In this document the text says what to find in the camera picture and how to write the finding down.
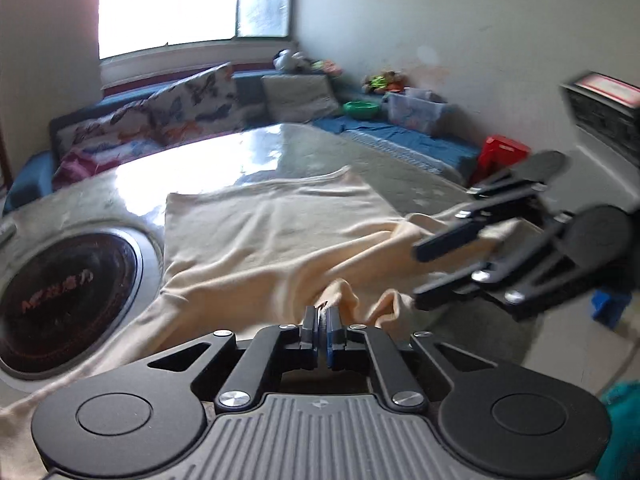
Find red plastic stool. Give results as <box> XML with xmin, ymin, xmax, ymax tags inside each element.
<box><xmin>469</xmin><ymin>134</ymin><xmax>530</xmax><ymax>185</ymax></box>

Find green plastic bowl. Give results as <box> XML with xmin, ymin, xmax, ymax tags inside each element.
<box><xmin>343</xmin><ymin>100</ymin><xmax>381</xmax><ymax>122</ymax></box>

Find colourful toy pile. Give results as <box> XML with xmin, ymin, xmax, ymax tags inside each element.
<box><xmin>362</xmin><ymin>70</ymin><xmax>408</xmax><ymax>96</ymax></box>

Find cream knit sweater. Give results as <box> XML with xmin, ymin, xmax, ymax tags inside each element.
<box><xmin>0</xmin><ymin>164</ymin><xmax>542</xmax><ymax>480</ymax></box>

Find butterfly print cushion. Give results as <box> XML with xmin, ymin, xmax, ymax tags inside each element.
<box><xmin>145</xmin><ymin>63</ymin><xmax>245</xmax><ymax>146</ymax></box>
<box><xmin>54</xmin><ymin>104</ymin><xmax>166</xmax><ymax>162</ymax></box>

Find black crate with red lid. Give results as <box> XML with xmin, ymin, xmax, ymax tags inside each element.
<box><xmin>561</xmin><ymin>72</ymin><xmax>639</xmax><ymax>166</ymax></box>

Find blue object on floor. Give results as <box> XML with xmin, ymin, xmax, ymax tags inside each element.
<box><xmin>591</xmin><ymin>289</ymin><xmax>632</xmax><ymax>330</ymax></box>

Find window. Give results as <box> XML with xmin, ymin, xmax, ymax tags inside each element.
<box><xmin>98</xmin><ymin>0</ymin><xmax>291</xmax><ymax>60</ymax></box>

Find clear plastic storage box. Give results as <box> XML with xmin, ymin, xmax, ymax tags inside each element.
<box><xmin>385</xmin><ymin>92</ymin><xmax>450</xmax><ymax>133</ymax></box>

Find round black induction cooktop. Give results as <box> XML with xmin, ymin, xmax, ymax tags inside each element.
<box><xmin>1</xmin><ymin>226</ymin><xmax>160</xmax><ymax>382</ymax></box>

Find magenta cloth on sofa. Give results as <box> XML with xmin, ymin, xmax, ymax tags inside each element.
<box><xmin>52</xmin><ymin>151</ymin><xmax>111</xmax><ymax>191</ymax></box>

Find panda plush toy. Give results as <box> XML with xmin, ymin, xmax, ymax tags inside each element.
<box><xmin>273</xmin><ymin>49</ymin><xmax>310</xmax><ymax>74</ymax></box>

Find grey cushion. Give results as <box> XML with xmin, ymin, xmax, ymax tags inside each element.
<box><xmin>262</xmin><ymin>74</ymin><xmax>341</xmax><ymax>124</ymax></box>

